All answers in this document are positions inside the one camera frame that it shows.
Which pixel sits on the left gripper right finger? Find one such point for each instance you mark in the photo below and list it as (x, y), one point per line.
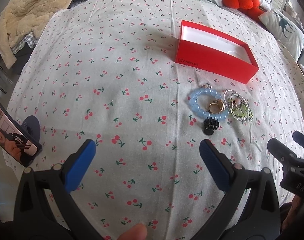
(249, 208)

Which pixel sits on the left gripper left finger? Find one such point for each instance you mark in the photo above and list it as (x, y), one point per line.
(32, 212)

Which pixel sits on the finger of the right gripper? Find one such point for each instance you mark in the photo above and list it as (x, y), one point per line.
(298, 137)
(281, 152)

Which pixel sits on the silver rhinestone bangle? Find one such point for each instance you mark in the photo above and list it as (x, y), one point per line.
(237, 106)

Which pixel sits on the black hair claw clip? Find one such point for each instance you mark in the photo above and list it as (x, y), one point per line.
(210, 125)

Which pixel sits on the small silver charm pendant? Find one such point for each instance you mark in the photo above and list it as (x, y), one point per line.
(207, 85)

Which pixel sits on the person's right hand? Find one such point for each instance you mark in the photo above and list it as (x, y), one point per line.
(293, 225)

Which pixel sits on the person's left hand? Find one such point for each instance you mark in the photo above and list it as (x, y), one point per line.
(137, 232)

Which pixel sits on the smartphone with photo screen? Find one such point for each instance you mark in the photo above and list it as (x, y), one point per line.
(21, 141)

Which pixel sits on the white deer print pillow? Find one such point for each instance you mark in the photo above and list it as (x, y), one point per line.
(285, 31)

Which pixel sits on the red cardboard box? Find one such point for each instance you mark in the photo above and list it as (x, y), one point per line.
(205, 48)

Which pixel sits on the red tomato plush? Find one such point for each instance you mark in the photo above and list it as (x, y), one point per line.
(250, 8)

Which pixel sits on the cherry print bed sheet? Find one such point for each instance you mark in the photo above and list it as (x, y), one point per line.
(105, 70)

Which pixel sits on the beige quilted blanket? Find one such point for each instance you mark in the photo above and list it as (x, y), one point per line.
(21, 17)

